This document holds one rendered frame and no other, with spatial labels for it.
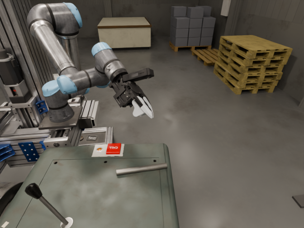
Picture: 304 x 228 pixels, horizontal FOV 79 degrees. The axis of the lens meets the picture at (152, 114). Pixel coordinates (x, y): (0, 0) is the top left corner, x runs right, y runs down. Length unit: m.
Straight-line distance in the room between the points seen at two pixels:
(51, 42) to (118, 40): 6.22
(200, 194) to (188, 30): 5.67
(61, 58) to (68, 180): 0.47
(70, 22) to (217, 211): 2.02
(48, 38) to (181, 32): 6.17
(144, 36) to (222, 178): 5.69
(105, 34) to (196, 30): 3.10
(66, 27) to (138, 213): 0.88
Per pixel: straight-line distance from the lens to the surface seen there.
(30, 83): 1.45
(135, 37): 7.08
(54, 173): 0.86
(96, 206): 0.71
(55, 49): 0.88
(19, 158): 1.60
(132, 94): 0.64
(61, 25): 1.07
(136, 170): 0.75
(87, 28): 9.54
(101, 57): 0.75
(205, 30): 7.18
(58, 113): 1.27
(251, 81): 4.30
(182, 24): 6.87
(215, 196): 2.29
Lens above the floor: 1.86
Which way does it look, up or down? 34 degrees down
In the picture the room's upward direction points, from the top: straight up
